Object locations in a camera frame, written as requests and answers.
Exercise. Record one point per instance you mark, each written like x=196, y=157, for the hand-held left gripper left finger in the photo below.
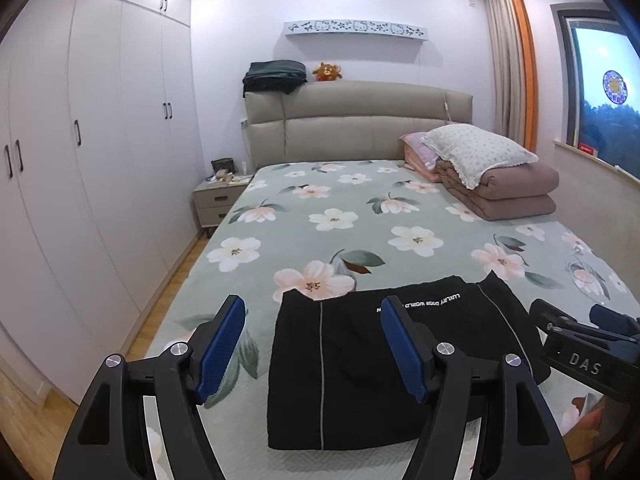
x=222, y=347

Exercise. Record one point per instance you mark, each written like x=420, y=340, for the green floral bedspread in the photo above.
x=350, y=220

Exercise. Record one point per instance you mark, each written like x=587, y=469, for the pink pillow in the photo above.
x=415, y=152

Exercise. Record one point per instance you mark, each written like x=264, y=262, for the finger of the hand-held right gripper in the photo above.
x=615, y=322
x=550, y=312

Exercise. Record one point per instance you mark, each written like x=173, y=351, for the small black box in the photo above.
x=222, y=166

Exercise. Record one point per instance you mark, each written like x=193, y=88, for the dark folded cloth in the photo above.
x=272, y=80

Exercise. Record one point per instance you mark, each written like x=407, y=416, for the white wardrobe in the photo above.
x=100, y=160

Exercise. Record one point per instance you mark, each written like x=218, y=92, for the brown folded quilt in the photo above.
x=515, y=195

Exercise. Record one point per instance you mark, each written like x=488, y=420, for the window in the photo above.
x=600, y=120

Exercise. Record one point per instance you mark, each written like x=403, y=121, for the round purple window sticker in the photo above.
x=616, y=87

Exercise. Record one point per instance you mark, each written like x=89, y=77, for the clear plastic hanger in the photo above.
x=580, y=272

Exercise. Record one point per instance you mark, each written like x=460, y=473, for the orange plush toy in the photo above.
x=326, y=71

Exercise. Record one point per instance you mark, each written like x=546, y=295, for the beige nightstand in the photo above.
x=215, y=205

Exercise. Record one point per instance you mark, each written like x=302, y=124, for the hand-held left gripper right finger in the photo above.
x=402, y=352

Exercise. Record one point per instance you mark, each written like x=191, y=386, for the black hoodie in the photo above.
x=350, y=360

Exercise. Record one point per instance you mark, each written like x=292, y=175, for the white dotted pillow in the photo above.
x=475, y=150

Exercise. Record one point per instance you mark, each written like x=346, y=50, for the beige padded headboard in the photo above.
x=350, y=125

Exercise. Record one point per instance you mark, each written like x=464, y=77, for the white decorated wall shelf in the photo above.
x=355, y=29

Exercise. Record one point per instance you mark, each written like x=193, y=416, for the beige curtain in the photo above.
x=500, y=60

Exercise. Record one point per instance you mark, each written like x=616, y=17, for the stack of papers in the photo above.
x=235, y=178

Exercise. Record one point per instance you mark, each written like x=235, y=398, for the orange curtain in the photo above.
x=526, y=60

